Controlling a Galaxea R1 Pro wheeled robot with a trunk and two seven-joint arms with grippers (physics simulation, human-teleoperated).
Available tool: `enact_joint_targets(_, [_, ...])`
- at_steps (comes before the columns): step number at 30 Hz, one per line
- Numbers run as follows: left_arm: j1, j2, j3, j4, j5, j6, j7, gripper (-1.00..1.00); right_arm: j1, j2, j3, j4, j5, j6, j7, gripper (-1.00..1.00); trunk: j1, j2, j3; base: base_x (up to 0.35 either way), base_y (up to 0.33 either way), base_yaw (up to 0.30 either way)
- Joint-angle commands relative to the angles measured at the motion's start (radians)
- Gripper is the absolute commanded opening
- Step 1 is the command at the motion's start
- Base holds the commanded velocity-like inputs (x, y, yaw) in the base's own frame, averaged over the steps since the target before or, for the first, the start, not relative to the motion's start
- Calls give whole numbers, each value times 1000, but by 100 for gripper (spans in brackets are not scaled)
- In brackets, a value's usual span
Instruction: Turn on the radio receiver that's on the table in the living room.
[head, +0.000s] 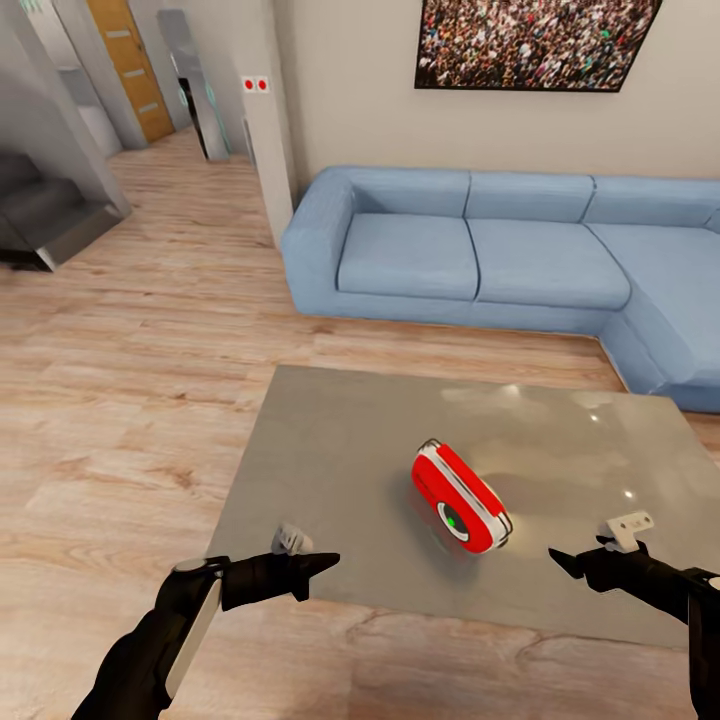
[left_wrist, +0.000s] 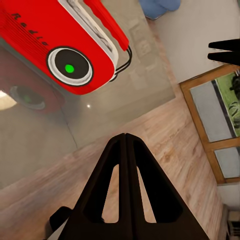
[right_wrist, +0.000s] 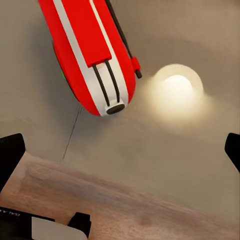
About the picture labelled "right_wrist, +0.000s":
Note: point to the coffee table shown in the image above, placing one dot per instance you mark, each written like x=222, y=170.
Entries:
x=169, y=141

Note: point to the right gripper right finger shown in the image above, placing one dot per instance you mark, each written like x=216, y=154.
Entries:
x=232, y=149

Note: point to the radio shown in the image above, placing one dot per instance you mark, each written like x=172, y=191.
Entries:
x=93, y=53

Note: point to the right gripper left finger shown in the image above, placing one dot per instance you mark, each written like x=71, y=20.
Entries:
x=12, y=148

